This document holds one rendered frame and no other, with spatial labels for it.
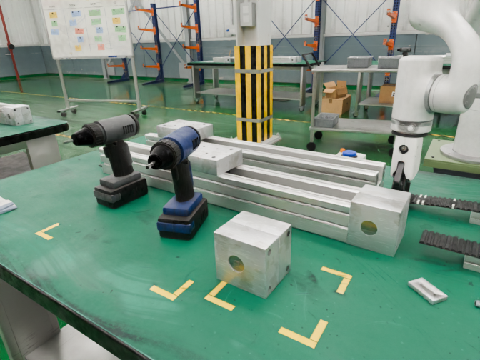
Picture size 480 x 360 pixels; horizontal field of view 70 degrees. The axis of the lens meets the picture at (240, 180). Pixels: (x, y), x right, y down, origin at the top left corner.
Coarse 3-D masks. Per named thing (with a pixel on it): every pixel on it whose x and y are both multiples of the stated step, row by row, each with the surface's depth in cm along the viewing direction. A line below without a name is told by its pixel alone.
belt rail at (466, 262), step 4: (464, 256) 64; (468, 256) 60; (464, 260) 62; (468, 260) 61; (472, 260) 60; (476, 260) 60; (464, 264) 61; (468, 264) 61; (472, 264) 60; (476, 264) 61; (464, 268) 61; (468, 268) 61; (472, 268) 61; (476, 268) 60
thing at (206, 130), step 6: (180, 120) 125; (156, 126) 118; (162, 126) 116; (168, 126) 116; (174, 126) 116; (180, 126) 115; (198, 126) 115; (204, 126) 115; (210, 126) 117; (162, 132) 117; (168, 132) 116; (204, 132) 115; (210, 132) 118; (204, 138) 116
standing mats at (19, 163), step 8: (0, 160) 381; (8, 160) 380; (16, 160) 379; (24, 160) 378; (0, 168) 356; (8, 168) 355; (16, 168) 354; (24, 168) 354; (0, 176) 332; (8, 176) 332
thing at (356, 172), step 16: (224, 144) 114; (240, 144) 110; (256, 144) 107; (256, 160) 101; (272, 160) 96; (288, 160) 93; (304, 160) 92; (320, 160) 96; (336, 160) 93; (352, 160) 91; (368, 160) 91; (320, 176) 90; (336, 176) 87; (352, 176) 86; (368, 176) 82
